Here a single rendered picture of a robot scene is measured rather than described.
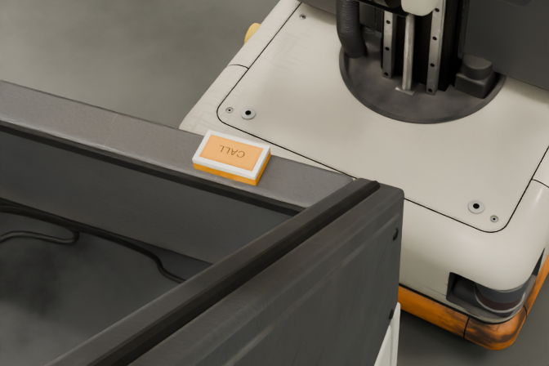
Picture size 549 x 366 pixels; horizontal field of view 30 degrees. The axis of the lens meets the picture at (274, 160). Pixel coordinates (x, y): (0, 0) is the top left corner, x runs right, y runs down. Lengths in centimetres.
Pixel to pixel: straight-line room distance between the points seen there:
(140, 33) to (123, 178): 145
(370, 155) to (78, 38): 87
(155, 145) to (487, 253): 83
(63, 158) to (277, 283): 39
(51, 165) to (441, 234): 82
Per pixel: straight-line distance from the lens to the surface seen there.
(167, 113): 207
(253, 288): 45
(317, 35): 179
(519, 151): 164
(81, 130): 80
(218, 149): 75
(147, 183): 80
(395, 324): 88
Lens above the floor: 154
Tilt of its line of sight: 52 degrees down
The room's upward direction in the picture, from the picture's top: 6 degrees counter-clockwise
